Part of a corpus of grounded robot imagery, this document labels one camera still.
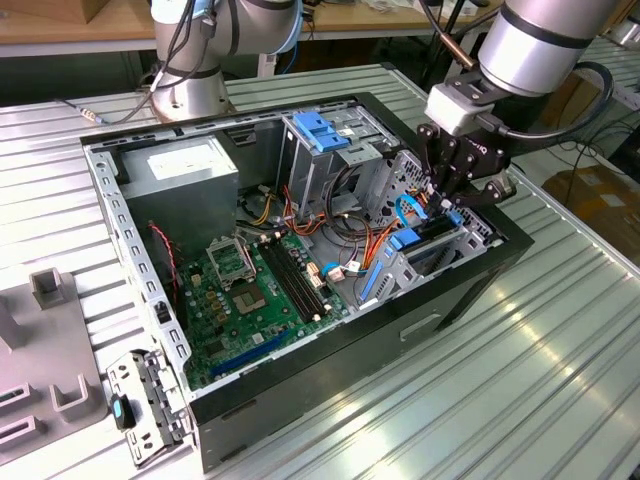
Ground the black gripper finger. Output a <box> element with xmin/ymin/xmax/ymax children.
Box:
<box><xmin>416</xmin><ymin>122</ymin><xmax>477</xmax><ymax>217</ymax></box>
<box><xmin>447</xmin><ymin>171</ymin><xmax>517</xmax><ymax>211</ymax></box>

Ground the red yellow power wire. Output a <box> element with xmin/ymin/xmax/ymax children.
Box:
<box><xmin>407</xmin><ymin>182</ymin><xmax>454</xmax><ymax>216</ymax></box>

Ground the hard disk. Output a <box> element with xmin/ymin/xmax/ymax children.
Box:
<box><xmin>358</xmin><ymin>210</ymin><xmax>464</xmax><ymax>304</ymax></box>

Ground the metal disk bay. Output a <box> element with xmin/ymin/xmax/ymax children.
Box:
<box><xmin>357</xmin><ymin>148</ymin><xmax>499</xmax><ymax>309</ymax></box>

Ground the large flat cardboard box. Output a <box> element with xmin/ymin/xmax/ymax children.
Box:
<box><xmin>542</xmin><ymin>167</ymin><xmax>640</xmax><ymax>251</ymax></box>

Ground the metal optical drive cage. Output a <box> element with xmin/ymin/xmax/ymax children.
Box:
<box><xmin>277</xmin><ymin>105</ymin><xmax>401</xmax><ymax>216</ymax></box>

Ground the blue drive bay latch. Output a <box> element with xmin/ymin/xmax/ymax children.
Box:
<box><xmin>293</xmin><ymin>111</ymin><xmax>351</xmax><ymax>154</ymax></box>

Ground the wooden desk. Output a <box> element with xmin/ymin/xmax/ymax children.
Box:
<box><xmin>0</xmin><ymin>0</ymin><xmax>506</xmax><ymax>96</ymax></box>

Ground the metal slat side table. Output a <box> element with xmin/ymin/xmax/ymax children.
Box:
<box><xmin>574</xmin><ymin>34</ymin><xmax>640</xmax><ymax>111</ymax></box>

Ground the black RAM slot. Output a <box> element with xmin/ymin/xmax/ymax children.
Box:
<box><xmin>276</xmin><ymin>233</ymin><xmax>331</xmax><ymax>311</ymax></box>
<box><xmin>270</xmin><ymin>236</ymin><xmax>325</xmax><ymax>316</ymax></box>
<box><xmin>257</xmin><ymin>240</ymin><xmax>312</xmax><ymax>324</ymax></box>
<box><xmin>263</xmin><ymin>238</ymin><xmax>319</xmax><ymax>321</ymax></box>

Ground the black PC case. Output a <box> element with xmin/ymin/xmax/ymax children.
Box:
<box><xmin>79</xmin><ymin>91</ymin><xmax>535</xmax><ymax>474</ymax></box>

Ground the metal socket cover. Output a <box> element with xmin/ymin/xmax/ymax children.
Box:
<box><xmin>206</xmin><ymin>237</ymin><xmax>258</xmax><ymax>288</ymax></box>

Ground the CPU socket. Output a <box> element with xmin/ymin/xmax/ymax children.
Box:
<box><xmin>229</xmin><ymin>285</ymin><xmax>269</xmax><ymax>317</ymax></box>

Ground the green motherboard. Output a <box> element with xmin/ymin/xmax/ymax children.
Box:
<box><xmin>174</xmin><ymin>229</ymin><xmax>351</xmax><ymax>394</ymax></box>

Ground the grey power supply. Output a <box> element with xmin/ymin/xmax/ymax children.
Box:
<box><xmin>118</xmin><ymin>135</ymin><xmax>240</xmax><ymax>256</ymax></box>

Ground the blue expansion slot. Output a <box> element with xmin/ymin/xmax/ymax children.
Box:
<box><xmin>209</xmin><ymin>327</ymin><xmax>291</xmax><ymax>379</ymax></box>

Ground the black case fan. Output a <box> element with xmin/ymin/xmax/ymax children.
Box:
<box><xmin>147</xmin><ymin>222</ymin><xmax>186</xmax><ymax>331</ymax></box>

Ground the small brown cardboard box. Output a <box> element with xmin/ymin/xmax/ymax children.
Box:
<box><xmin>47</xmin><ymin>0</ymin><xmax>154</xmax><ymax>25</ymax></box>

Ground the black blue retention latch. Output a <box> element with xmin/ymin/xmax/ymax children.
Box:
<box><xmin>109</xmin><ymin>393</ymin><xmax>137</xmax><ymax>431</ymax></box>

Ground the grey parts rack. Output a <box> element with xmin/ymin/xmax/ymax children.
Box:
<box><xmin>0</xmin><ymin>267</ymin><xmax>110</xmax><ymax>451</ymax></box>

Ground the long blue SATA wire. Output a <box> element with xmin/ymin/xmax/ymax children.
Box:
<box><xmin>394</xmin><ymin>193</ymin><xmax>430</xmax><ymax>222</ymax></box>

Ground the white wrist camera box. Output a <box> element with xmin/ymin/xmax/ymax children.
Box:
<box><xmin>425</xmin><ymin>83</ymin><xmax>497</xmax><ymax>135</ymax></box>

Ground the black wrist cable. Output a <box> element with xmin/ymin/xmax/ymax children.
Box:
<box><xmin>418</xmin><ymin>0</ymin><xmax>479</xmax><ymax>71</ymax></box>

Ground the thick black camera cable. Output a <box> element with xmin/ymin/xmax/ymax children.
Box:
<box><xmin>474</xmin><ymin>60</ymin><xmax>616</xmax><ymax>142</ymax></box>

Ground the red orange wire bundle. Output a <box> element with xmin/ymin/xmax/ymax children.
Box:
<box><xmin>281</xmin><ymin>184</ymin><xmax>331</xmax><ymax>239</ymax></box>

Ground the short blue SATA wire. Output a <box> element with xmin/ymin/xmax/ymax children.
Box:
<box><xmin>319</xmin><ymin>259</ymin><xmax>369</xmax><ymax>284</ymax></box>

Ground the yellow black wire bundle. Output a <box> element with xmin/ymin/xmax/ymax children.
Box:
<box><xmin>248</xmin><ymin>192</ymin><xmax>277</xmax><ymax>227</ymax></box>

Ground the red black fan wire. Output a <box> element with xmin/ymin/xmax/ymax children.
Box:
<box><xmin>148</xmin><ymin>223</ymin><xmax>180</xmax><ymax>304</ymax></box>

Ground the black cable silver plug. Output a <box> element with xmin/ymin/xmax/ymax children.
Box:
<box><xmin>54</xmin><ymin>64</ymin><xmax>161</xmax><ymax>125</ymax></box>

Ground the metal card retention bracket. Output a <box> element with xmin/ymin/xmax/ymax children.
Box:
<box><xmin>105</xmin><ymin>349</ymin><xmax>195</xmax><ymax>469</ymax></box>

